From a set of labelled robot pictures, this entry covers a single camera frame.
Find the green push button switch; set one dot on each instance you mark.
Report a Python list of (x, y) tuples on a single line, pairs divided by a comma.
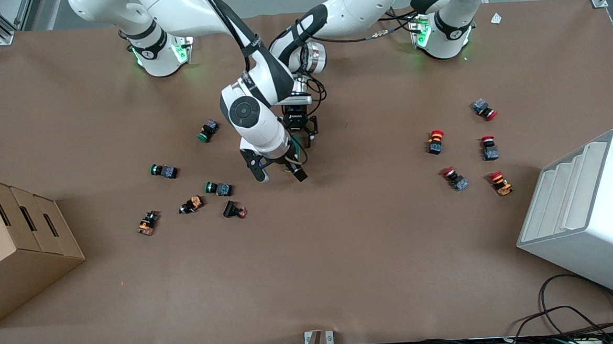
[(219, 188), (208, 130), (165, 171)]

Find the brown cardboard box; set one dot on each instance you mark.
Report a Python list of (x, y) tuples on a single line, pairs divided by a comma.
[(11, 250)]

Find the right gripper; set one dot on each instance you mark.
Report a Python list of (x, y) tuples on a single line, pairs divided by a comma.
[(295, 169)]

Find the black orange selector switch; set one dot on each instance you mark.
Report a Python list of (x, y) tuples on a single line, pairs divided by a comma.
[(192, 204), (147, 223)]

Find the red button orange block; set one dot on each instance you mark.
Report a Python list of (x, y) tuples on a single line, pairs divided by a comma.
[(500, 183)]

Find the red emergency stop button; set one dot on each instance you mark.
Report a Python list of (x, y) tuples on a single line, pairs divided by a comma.
[(435, 141)]

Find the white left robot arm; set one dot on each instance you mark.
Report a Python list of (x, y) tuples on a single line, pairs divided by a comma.
[(361, 6)]

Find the white stepped storage bin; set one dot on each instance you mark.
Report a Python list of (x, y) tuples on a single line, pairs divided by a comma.
[(593, 230)]

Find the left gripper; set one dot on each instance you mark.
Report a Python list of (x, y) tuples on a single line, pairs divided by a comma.
[(296, 120)]

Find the brown paper table cover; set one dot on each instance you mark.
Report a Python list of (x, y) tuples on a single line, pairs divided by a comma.
[(342, 254)]

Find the black switch with red block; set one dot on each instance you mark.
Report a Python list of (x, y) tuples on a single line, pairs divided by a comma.
[(233, 209)]

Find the small white paper scrap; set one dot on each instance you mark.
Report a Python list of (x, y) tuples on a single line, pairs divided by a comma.
[(496, 18)]

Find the red push button switch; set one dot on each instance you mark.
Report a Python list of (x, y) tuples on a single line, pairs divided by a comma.
[(489, 149), (484, 108), (455, 179)]

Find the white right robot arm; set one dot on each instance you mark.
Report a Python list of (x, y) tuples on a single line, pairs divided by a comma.
[(251, 112)]

